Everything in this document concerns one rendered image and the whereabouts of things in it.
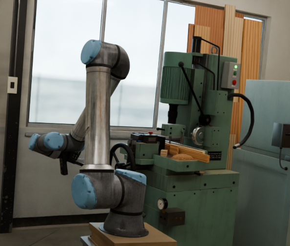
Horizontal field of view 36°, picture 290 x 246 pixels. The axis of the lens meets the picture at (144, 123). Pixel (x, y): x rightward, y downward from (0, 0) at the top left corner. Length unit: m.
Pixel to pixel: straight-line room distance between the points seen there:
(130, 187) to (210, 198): 0.87
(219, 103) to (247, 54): 1.99
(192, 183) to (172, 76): 0.64
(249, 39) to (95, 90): 2.94
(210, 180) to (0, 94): 1.88
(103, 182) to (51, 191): 2.10
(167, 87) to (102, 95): 0.78
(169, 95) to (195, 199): 0.63
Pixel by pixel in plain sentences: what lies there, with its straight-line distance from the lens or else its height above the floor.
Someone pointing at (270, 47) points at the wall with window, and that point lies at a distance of 5.00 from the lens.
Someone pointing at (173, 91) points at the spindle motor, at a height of 1.27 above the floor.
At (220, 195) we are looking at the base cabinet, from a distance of 2.78.
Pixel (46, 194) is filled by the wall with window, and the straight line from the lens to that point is 3.95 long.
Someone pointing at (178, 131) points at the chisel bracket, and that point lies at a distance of 2.71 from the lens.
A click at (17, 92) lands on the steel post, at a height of 1.15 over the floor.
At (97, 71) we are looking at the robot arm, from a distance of 1.95.
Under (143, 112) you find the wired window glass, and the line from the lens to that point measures 4.22.
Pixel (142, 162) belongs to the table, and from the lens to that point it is 2.53.
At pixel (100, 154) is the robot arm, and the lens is 1.89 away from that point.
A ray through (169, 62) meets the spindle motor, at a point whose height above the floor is 1.44.
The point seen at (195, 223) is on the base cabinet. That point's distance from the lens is 2.70.
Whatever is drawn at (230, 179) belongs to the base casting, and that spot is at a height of 0.76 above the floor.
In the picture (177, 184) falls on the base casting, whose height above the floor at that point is 0.75.
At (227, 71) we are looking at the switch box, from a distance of 2.77.
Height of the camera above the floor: 1.28
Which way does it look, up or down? 5 degrees down
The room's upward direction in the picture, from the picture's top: 5 degrees clockwise
